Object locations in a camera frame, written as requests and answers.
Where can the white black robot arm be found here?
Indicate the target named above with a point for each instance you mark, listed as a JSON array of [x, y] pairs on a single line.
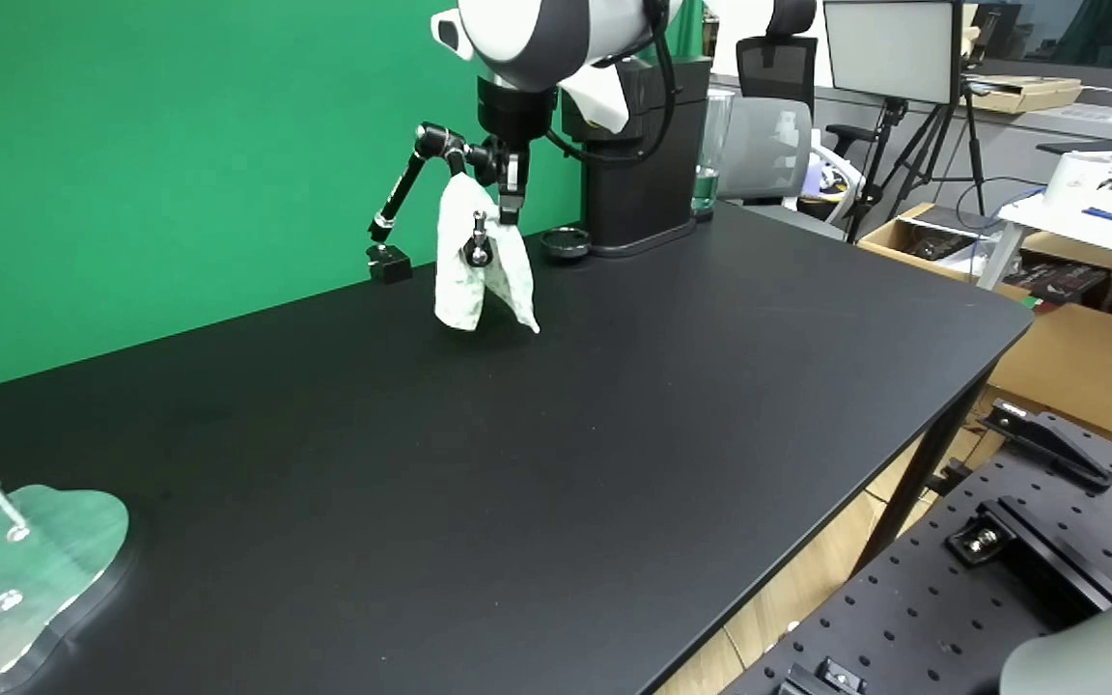
[[533, 52]]

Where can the black mounting bracket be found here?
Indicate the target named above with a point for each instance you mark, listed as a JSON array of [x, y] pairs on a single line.
[[1047, 570]]

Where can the grey office chair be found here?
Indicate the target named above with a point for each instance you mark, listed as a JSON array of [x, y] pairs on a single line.
[[764, 97]]

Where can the black perforated breadboard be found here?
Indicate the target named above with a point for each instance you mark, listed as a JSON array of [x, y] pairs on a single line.
[[922, 622]]

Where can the black camera tripod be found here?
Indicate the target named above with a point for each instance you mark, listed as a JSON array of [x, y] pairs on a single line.
[[908, 141]]

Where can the clear acrylic plate with screws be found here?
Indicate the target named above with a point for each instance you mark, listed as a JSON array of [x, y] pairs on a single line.
[[57, 547]]

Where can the white cloth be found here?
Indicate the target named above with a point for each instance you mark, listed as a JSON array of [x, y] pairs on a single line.
[[463, 289]]

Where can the black robot base pedestal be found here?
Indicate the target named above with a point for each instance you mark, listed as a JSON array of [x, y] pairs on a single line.
[[639, 184]]

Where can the cardboard box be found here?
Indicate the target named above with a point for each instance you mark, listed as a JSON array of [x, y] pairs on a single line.
[[1062, 361]]

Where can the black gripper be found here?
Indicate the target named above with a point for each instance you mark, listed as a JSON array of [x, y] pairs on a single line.
[[512, 121]]

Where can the small black round cap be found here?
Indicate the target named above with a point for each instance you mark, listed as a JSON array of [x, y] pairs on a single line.
[[567, 245]]

